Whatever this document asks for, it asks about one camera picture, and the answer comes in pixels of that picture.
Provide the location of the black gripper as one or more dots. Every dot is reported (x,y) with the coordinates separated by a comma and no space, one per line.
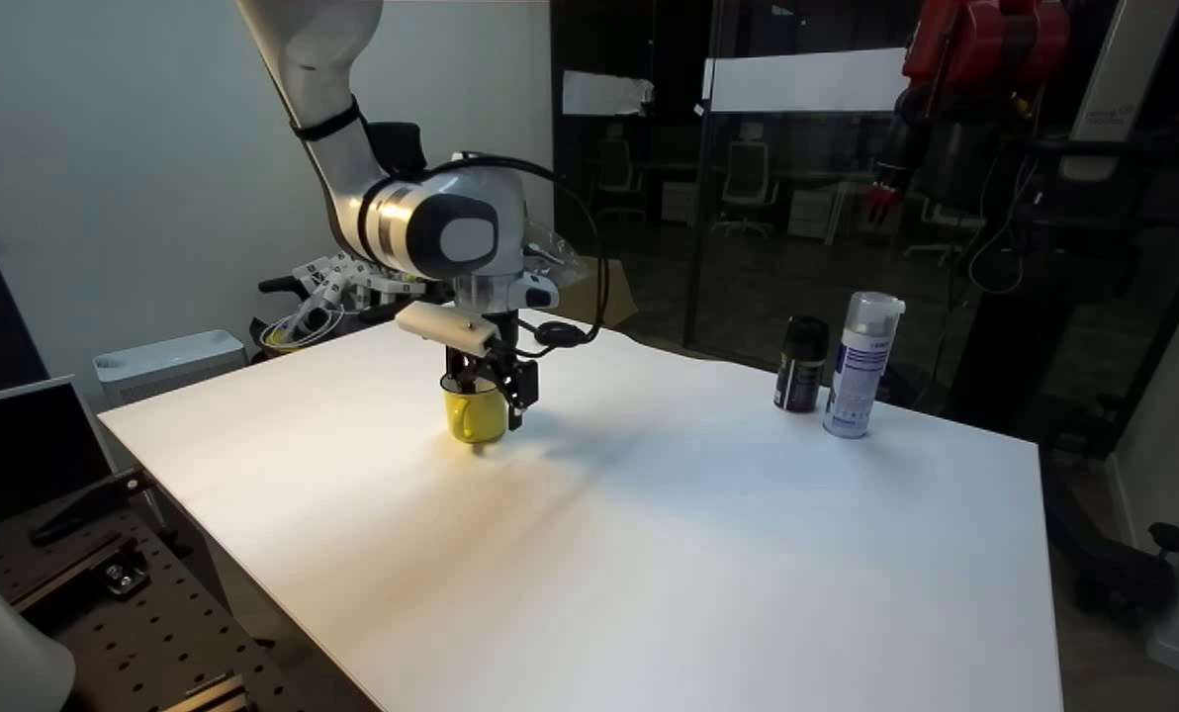
(508,350)

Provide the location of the yellow mug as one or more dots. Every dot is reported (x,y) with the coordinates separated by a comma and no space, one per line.
(477,420)

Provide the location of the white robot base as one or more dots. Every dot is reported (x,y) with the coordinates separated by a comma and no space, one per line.
(0,645)

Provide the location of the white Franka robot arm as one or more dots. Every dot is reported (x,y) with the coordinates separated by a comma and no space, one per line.
(417,224)

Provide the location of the cardboard box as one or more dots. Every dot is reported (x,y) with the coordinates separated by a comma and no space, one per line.
(607,297)

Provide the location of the black office chair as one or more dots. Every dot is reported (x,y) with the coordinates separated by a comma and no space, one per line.
(396,143)

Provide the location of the black can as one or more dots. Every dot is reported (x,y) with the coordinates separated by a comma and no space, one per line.
(800,369)

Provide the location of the small white sign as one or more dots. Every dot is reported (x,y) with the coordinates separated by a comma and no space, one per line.
(607,93)

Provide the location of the flat white box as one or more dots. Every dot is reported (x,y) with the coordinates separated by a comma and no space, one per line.
(167,356)

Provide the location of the white chair behind glass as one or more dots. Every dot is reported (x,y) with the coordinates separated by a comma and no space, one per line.
(750,165)

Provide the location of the white spray can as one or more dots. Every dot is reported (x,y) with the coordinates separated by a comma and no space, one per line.
(861,369)

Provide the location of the black breadboard table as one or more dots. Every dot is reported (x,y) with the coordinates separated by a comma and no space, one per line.
(167,633)

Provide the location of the black clamp bar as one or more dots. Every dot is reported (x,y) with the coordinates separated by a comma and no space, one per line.
(82,508)

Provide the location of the white board behind glass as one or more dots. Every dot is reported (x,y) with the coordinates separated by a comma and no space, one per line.
(808,81)

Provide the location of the dark laptop screen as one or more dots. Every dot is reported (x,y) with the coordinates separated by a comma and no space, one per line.
(21,455)

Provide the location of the red robot behind glass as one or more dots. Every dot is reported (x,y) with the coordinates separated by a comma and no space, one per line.
(986,46)

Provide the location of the black floor stand base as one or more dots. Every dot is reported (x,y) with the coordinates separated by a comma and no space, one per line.
(1138,566)

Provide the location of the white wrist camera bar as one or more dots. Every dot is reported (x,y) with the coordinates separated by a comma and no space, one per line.
(444,325)

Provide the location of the small black bracket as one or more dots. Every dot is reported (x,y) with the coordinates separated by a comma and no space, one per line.
(123,574)

